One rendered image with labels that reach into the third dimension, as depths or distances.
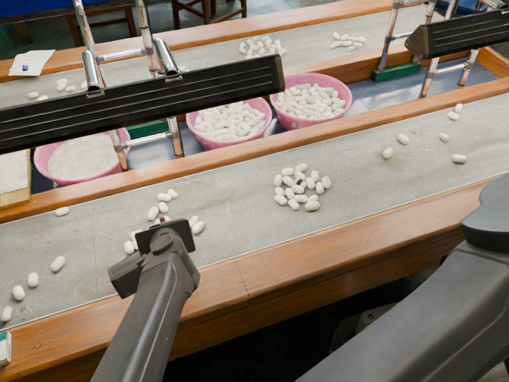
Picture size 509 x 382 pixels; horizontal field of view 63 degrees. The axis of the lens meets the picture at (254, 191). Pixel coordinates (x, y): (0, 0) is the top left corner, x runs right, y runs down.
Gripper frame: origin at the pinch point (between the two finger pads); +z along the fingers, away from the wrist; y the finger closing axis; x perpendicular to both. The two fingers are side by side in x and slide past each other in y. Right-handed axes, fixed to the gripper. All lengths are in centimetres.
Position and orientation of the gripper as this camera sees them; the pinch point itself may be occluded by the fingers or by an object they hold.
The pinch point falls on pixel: (162, 233)
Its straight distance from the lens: 89.4
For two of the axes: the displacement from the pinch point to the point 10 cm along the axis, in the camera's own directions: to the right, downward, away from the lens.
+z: -2.8, -1.0, 9.6
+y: -9.4, 2.6, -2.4
